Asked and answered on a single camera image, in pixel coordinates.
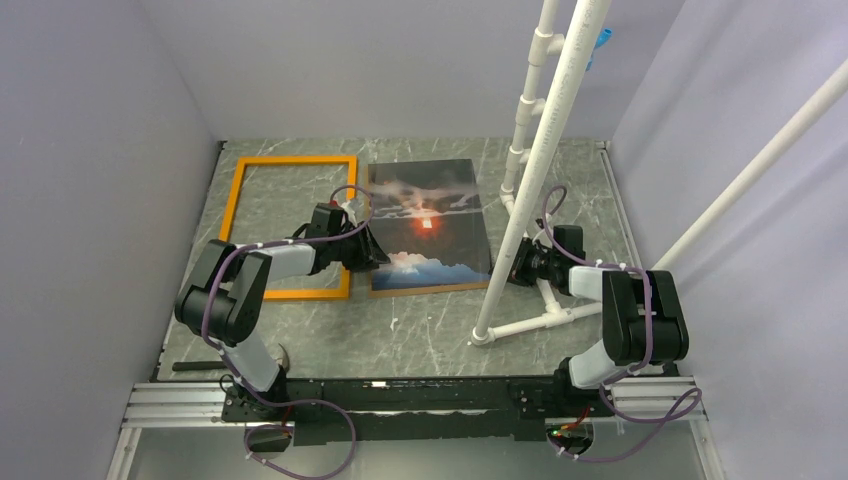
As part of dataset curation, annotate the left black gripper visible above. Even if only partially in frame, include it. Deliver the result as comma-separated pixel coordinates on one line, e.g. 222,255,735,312
330,222,391,274

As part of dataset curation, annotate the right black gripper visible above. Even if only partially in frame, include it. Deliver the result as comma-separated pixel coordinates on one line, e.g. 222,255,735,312
488,237,559,287

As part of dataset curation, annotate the orange picture frame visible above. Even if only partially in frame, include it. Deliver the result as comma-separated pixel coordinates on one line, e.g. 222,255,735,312
218,155,358,302

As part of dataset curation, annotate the sunset landscape photo print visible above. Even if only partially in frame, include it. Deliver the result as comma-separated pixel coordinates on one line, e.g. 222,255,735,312
367,159,493,290

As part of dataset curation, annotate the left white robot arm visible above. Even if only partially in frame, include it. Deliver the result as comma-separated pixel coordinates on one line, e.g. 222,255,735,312
174,201,389,420

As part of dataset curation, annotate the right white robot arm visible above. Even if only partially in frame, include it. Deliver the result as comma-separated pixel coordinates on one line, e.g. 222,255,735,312
508,225,690,415

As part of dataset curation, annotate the white pvc pipe stand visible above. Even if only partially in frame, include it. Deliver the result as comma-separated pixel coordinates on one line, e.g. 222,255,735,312
470,1,847,345

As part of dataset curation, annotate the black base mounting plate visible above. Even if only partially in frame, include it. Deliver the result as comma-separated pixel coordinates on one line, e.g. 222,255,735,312
221,371,612,446

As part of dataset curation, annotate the black rod on table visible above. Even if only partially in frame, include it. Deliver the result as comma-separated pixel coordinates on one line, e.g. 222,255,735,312
171,361,226,372

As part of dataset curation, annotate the blue pipe fitting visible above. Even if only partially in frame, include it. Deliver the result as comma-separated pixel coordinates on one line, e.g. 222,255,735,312
585,28,613,72

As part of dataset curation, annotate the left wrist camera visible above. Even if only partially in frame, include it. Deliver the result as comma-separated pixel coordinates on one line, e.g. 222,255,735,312
339,201,358,225

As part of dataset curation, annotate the aluminium rail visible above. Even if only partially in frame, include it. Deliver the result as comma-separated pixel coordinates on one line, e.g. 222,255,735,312
122,377,695,428

